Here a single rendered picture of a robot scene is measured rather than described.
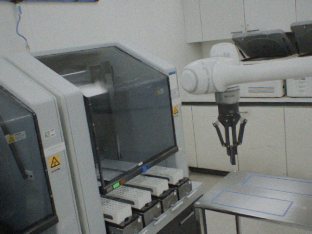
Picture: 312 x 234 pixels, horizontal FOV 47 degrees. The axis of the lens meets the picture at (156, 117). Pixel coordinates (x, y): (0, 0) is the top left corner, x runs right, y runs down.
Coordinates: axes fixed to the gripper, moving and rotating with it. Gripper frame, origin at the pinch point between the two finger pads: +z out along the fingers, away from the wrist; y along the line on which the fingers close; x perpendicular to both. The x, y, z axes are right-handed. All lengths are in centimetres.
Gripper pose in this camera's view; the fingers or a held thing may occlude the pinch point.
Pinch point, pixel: (232, 154)
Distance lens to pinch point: 138.8
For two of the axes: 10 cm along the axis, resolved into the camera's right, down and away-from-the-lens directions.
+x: 0.0, -2.1, 9.8
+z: 1.3, 9.7, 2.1
